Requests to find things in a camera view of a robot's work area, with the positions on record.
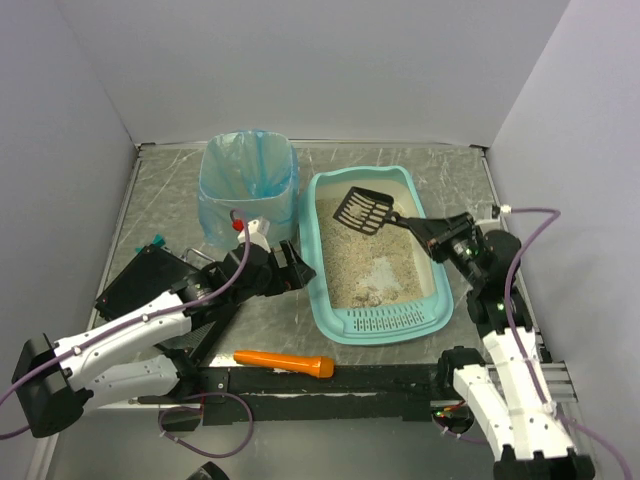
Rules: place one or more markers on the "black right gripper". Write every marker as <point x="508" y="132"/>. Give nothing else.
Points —
<point x="442" y="237"/>

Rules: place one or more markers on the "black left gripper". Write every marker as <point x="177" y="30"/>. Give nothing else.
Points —
<point x="288" y="267"/>

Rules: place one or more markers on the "light blue litter box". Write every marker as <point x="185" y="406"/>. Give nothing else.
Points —
<point x="380" y="325"/>

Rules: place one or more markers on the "black litter scoop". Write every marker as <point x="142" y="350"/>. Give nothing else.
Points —
<point x="381" y="211"/>

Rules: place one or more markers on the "trash bin with blue bag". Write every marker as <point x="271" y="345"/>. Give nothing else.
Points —
<point x="255" y="172"/>

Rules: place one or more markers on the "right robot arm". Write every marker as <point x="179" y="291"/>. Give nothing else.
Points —
<point x="516" y="415"/>

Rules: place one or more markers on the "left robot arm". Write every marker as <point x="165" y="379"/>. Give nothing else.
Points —
<point x="57" y="382"/>

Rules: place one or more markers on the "litter clump ball front left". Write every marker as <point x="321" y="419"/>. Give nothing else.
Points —
<point x="361" y="300"/>

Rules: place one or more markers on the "litter clump ball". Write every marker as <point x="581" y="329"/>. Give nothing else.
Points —
<point x="361" y="300"/>
<point x="356" y="212"/>
<point x="375" y="300"/>

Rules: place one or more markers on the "litter clump ball middle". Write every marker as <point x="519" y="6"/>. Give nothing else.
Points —
<point x="356" y="212"/>

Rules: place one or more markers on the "litter clump ball front right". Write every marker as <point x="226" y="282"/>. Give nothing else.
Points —
<point x="375" y="300"/>

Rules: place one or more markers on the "orange toy microphone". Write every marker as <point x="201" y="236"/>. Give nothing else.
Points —
<point x="320" y="367"/>

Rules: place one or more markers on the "black ribbed case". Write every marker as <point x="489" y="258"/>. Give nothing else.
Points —
<point x="151" y="272"/>

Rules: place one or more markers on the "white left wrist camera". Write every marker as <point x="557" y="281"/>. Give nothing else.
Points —
<point x="258" y="231"/>

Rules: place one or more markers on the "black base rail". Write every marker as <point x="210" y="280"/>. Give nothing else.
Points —
<point x="408" y="392"/>

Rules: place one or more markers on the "aluminium frame rail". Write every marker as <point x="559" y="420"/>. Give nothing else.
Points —
<point x="555" y="373"/>

